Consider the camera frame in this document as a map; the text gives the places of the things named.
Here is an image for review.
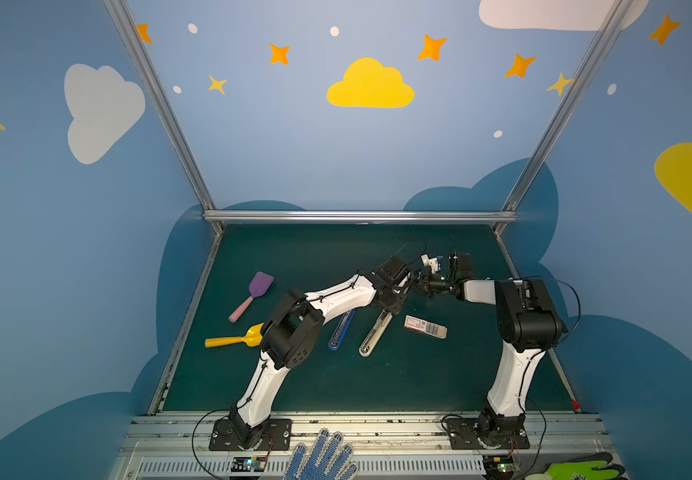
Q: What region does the red white staple box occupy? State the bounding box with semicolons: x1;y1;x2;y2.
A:
404;315;448;340

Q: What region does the aluminium rear frame bar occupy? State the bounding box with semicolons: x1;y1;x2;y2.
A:
203;210;517;224

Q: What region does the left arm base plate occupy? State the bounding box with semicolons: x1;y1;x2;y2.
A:
208;418;292;451

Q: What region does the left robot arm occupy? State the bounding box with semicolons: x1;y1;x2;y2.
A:
228;255;421;449

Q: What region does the blue black stapler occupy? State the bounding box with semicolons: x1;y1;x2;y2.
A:
328;309;356;351

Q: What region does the aluminium frame post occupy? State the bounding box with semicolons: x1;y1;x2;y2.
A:
103;0;215;213
493;0;634;238

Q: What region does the right aluminium frame post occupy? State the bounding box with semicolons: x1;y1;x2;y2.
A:
493;0;634;238

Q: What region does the beige black stapler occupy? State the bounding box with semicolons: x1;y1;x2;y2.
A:
359;310;393;357

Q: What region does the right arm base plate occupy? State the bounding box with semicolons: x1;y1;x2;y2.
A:
441;415;531;450

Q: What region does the left controller board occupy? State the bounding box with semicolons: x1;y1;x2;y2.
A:
230;457;268;474

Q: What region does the blue dotted work glove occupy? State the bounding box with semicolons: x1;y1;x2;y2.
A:
283;428;359;480

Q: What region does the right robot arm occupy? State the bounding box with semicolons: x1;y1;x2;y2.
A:
416;253;568;447

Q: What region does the controller board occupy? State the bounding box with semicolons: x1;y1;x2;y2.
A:
483;456;519;480
230;457;268;474

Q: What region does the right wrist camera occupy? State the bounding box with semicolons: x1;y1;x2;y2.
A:
421;254;444;275

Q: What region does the left aluminium frame post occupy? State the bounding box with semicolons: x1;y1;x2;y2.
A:
103;0;215;213

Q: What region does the green black work glove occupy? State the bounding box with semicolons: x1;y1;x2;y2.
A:
526;452;626;480

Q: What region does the purple pink spatula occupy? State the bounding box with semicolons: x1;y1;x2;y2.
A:
228;271;275;323

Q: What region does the right controller board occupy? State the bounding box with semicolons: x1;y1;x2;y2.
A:
483;456;519;480

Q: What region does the yellow spatula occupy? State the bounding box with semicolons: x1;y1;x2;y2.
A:
204;323;264;348

